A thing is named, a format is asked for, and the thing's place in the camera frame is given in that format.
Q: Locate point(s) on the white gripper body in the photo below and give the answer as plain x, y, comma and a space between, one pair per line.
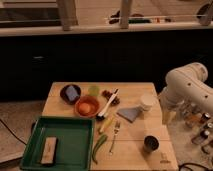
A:
168, 113

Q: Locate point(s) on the grey towel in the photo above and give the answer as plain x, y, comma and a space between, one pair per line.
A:
130, 114

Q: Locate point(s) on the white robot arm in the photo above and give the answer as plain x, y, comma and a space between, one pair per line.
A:
186, 83

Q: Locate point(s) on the green plastic tray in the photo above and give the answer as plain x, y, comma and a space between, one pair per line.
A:
73, 147

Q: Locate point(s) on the white paper cup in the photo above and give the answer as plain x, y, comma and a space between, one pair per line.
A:
147, 101

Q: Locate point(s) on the spice bottle rack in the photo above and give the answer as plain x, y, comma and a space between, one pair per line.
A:
195, 119

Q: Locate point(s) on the metal cup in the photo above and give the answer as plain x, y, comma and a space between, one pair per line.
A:
151, 144

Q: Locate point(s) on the dark dried food pile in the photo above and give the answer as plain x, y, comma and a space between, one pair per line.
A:
107, 94

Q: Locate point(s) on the green chili pepper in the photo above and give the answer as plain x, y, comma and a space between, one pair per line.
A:
99, 143

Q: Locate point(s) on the green cup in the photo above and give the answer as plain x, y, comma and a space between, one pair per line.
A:
94, 90

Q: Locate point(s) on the orange bowl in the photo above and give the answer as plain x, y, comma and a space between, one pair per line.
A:
93, 102

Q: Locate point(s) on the orange egg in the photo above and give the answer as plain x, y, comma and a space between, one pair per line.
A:
84, 108

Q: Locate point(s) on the blue sponge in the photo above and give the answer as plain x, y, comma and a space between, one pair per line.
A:
71, 93

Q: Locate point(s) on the dark bowl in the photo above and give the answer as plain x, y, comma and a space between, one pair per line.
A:
64, 96

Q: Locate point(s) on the white handled brush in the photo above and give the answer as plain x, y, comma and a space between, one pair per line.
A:
103, 113

